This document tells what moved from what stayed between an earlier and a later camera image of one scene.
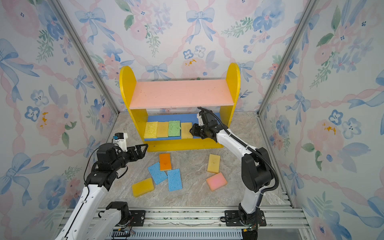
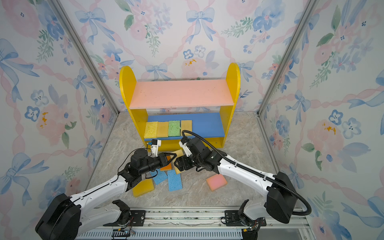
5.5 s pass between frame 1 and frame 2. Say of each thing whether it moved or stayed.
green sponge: stayed
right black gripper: moved
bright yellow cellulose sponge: stayed
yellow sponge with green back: stayed
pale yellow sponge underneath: stayed
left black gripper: moved
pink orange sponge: stayed
